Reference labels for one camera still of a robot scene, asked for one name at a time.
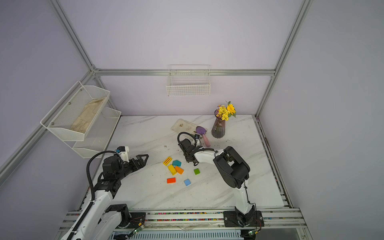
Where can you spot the white mesh upper shelf basket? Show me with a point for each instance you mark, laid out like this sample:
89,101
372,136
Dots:
60,118

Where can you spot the white mesh shelf basket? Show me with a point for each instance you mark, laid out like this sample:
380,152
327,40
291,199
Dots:
99,135
60,118

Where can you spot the purple glass vase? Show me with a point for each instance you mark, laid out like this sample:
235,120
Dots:
219,127

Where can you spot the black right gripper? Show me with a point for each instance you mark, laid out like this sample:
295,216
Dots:
185,155

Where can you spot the beige dirty cloth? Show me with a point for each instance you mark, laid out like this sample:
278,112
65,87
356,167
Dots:
182,125

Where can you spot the beige glove in basket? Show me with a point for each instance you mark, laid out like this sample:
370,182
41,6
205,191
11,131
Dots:
83,121

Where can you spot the orange wood block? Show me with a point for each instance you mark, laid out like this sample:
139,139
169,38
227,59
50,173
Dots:
179,170

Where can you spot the yellow wood block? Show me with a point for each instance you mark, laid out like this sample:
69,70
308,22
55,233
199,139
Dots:
172,170

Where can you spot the yellow red striped block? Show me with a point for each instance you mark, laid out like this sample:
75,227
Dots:
167,161

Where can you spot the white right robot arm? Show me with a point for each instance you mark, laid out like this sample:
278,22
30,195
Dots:
233,169

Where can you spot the white wire wall basket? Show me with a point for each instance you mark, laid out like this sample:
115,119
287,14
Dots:
189,80

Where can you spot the yellow flower bouquet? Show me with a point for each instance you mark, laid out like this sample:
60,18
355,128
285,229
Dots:
224,112

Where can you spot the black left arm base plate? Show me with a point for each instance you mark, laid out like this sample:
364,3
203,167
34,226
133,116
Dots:
132,220

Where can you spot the teal wood block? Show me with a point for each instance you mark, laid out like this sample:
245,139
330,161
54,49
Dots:
176,163

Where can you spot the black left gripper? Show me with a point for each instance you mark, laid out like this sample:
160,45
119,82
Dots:
141,164

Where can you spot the light blue wood block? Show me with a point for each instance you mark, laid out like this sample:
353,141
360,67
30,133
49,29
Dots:
187,182

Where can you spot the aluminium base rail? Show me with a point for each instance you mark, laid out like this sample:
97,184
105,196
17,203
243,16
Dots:
188,220

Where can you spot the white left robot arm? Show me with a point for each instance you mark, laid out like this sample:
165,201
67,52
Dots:
100,217

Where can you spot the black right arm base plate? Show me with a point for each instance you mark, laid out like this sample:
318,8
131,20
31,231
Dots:
237,219

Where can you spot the red orange flat block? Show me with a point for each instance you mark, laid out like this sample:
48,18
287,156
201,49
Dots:
171,180

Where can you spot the white mesh lower shelf basket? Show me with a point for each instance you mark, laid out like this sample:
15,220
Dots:
99,135

